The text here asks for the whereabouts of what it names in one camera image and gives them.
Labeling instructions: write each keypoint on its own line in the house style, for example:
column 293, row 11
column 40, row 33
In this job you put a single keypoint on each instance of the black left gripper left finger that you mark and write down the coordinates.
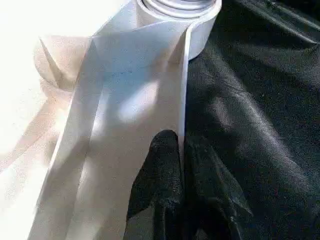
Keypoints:
column 162, row 175

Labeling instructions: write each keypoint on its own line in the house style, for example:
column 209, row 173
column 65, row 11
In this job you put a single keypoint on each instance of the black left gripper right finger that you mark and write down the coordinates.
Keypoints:
column 207, row 190

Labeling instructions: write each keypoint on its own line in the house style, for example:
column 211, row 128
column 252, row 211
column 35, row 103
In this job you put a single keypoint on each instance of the white plastic table top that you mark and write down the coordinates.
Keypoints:
column 125, row 75

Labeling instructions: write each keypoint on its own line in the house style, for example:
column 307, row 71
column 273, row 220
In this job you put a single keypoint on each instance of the white plastic table leg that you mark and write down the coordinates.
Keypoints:
column 175, row 7

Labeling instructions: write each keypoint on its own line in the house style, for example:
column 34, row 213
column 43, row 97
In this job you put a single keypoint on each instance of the black work mat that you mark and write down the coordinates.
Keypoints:
column 262, row 100

